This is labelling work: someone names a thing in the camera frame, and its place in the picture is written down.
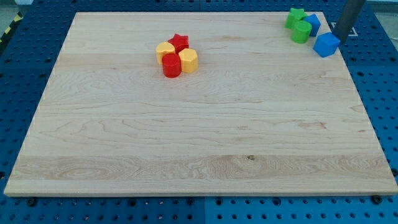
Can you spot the yellow hexagon block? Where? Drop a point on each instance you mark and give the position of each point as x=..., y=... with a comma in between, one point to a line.
x=189, y=60

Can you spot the red cylinder block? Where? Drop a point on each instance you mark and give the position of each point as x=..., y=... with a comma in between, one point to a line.
x=171, y=64

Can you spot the wooden board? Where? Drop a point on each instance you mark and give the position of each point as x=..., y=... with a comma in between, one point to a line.
x=261, y=116

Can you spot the red star block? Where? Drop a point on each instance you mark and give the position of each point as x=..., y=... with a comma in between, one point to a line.
x=180, y=42

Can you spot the yellow heart block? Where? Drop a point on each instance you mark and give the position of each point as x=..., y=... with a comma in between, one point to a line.
x=162, y=49

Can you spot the green cylinder block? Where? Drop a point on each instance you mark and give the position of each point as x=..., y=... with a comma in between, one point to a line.
x=301, y=32

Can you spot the green star block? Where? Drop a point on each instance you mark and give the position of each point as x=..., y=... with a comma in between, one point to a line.
x=294, y=16

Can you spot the blue cube block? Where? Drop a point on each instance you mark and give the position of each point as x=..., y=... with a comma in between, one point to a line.
x=326, y=44

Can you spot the blue block behind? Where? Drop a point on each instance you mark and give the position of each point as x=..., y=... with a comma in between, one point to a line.
x=315, y=22

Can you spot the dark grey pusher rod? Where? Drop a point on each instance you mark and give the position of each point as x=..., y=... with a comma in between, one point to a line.
x=347, y=19

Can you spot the black yellow hazard tape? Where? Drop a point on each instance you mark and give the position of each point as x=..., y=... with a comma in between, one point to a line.
x=11, y=28

